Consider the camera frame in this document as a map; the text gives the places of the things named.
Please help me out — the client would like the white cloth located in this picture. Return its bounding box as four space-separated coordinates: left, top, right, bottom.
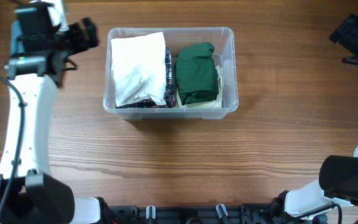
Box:
111 32 167 107

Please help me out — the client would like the plaid cloth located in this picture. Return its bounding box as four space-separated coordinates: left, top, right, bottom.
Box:
117 48 177 109

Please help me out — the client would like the dark green cloth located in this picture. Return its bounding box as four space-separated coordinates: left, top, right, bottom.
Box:
175 42 219 106

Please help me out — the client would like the cream cloth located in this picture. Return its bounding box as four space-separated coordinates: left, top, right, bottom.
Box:
175 65 224 109

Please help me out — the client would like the blue cloth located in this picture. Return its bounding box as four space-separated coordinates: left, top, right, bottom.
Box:
10 21 25 57

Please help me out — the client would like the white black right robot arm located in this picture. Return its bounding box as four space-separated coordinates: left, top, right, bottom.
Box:
267 14 358 223

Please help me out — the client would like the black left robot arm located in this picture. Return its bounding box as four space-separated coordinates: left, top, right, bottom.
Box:
0 1 103 223

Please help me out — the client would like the clear plastic storage bin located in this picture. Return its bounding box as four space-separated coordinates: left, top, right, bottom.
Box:
103 27 239 120

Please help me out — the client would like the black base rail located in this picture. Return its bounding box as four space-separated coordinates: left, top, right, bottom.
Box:
103 203 328 224

